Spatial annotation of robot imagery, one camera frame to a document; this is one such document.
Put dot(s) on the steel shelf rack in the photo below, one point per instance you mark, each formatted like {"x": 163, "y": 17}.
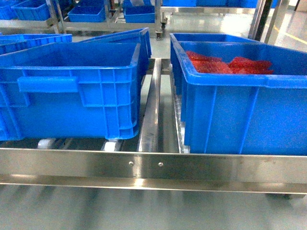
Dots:
{"x": 154, "y": 160}
{"x": 58, "y": 21}

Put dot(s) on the empty blue plastic bin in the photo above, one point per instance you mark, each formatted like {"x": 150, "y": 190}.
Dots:
{"x": 70, "y": 90}

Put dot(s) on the blue bin with red bags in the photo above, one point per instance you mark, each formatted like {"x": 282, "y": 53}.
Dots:
{"x": 245, "y": 114}

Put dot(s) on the rear steel shelf rack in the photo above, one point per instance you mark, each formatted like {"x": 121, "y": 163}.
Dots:
{"x": 58, "y": 21}

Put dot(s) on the blue bin far left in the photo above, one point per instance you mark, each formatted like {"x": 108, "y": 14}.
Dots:
{"x": 17, "y": 42}

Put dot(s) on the red bubble wrap bags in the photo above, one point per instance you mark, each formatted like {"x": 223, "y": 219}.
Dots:
{"x": 239, "y": 65}

